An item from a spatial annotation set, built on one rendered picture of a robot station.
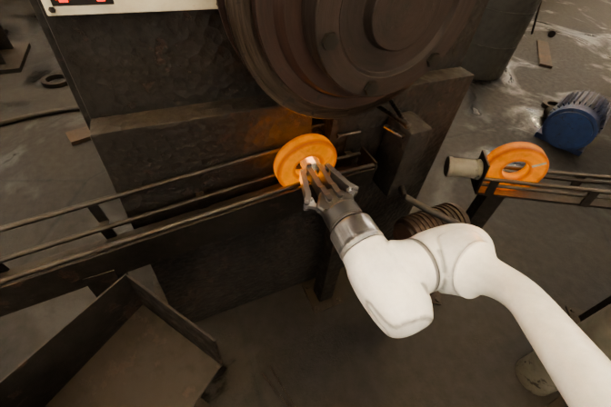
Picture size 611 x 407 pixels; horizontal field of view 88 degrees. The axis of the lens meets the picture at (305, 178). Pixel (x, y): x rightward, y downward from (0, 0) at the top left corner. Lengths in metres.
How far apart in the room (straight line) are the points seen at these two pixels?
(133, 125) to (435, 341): 1.25
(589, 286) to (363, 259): 1.55
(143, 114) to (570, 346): 0.73
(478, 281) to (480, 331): 0.96
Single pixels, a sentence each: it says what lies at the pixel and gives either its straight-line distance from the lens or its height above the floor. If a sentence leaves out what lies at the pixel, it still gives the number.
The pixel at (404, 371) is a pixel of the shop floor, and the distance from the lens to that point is 1.36.
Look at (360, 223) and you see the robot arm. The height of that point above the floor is 0.80.
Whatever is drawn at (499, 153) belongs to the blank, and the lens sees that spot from 1.00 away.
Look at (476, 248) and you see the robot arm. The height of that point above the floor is 0.82.
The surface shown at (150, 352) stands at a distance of 0.70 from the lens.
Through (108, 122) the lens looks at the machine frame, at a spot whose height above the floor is 0.87.
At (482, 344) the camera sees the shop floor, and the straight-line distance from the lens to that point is 1.53.
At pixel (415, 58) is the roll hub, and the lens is 0.60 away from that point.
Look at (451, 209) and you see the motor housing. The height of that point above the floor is 0.53.
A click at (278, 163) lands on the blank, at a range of 0.71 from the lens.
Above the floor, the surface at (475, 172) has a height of 0.68.
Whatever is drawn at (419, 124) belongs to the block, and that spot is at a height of 0.80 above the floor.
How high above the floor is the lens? 1.24
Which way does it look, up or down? 43 degrees down
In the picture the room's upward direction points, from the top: 6 degrees clockwise
